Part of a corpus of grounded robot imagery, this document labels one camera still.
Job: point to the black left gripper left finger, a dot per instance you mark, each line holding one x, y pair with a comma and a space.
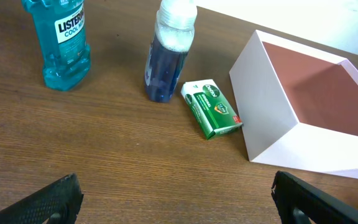
59, 202

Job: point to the green Dettol soap box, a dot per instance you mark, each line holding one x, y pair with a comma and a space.
210, 107

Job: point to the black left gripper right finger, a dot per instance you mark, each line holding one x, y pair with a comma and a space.
299, 202

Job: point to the blue Listerine mouthwash bottle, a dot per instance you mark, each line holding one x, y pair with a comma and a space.
61, 30

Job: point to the white cardboard box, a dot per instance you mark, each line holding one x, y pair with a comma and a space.
299, 106

